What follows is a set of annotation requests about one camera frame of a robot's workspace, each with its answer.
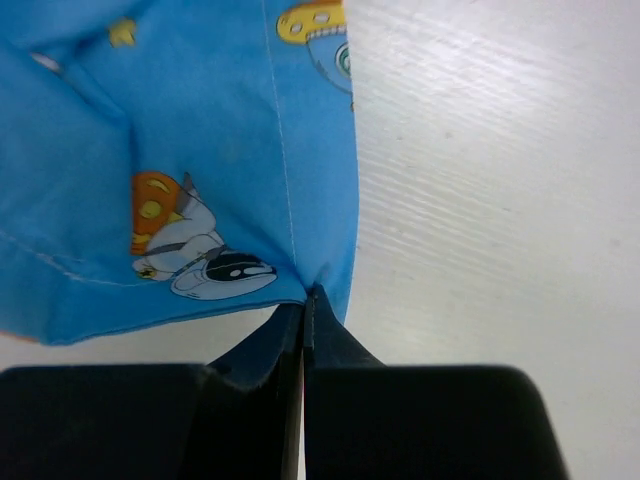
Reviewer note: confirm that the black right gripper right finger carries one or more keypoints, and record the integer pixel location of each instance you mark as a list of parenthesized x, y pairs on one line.
[(336, 366)]

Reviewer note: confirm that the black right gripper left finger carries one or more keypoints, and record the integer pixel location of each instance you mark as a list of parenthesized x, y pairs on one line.
[(247, 421)]

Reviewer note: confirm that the blue cartoon print cloth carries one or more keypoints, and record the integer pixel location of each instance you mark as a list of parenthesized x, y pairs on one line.
[(171, 160)]

